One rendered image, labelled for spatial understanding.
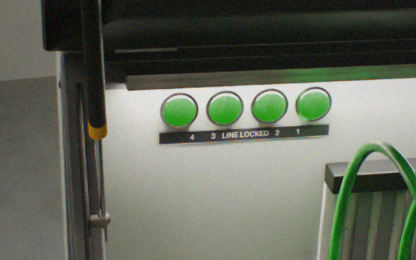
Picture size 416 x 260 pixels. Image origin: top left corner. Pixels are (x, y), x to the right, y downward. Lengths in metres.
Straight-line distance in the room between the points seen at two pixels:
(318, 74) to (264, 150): 0.14
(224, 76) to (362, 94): 0.20
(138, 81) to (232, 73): 0.12
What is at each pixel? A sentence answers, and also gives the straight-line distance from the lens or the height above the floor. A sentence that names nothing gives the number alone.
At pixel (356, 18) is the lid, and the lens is 1.05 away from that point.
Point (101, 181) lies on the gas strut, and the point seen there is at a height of 1.38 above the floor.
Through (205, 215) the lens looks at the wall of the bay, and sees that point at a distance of 1.23.
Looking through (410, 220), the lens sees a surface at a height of 1.27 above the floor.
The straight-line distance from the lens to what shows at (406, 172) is 0.95.
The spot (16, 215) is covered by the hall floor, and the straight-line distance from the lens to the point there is 3.67.
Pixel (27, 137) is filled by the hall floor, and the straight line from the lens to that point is 4.31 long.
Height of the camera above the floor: 1.85
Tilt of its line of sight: 25 degrees down
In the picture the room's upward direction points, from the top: 2 degrees clockwise
